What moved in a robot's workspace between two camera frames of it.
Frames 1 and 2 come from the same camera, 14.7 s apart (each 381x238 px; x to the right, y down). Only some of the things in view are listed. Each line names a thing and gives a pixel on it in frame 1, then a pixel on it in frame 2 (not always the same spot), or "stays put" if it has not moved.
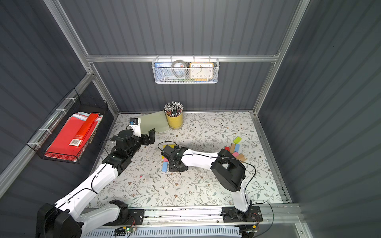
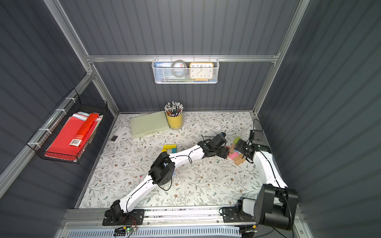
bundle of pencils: (173, 109) stays put
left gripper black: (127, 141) → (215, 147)
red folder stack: (80, 128) stays put
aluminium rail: (205, 216) stays put
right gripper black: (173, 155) → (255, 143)
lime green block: (237, 140) stays put
